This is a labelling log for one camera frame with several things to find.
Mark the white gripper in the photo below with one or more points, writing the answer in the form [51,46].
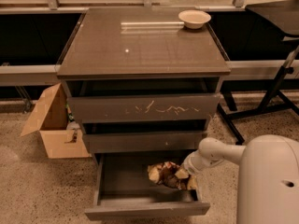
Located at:
[191,166]

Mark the brown chip bag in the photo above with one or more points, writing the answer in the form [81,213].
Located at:
[164,174]

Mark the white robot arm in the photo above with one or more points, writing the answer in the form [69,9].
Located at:
[268,176]

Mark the grey middle drawer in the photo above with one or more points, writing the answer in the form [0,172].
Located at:
[143,135]

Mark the grey drawer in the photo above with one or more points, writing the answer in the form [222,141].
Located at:
[123,189]
[143,135]
[138,100]

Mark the grey bottom drawer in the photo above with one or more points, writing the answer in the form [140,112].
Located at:
[123,189]

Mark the grey drawer cabinet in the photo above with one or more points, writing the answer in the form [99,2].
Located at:
[140,43]

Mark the grey top drawer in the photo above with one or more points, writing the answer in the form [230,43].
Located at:
[138,100]

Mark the green bottle in box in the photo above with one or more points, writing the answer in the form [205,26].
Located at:
[70,116]

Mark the open cardboard box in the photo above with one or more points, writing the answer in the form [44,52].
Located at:
[50,118]

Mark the white paper bowl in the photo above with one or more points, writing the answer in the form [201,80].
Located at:
[194,19]

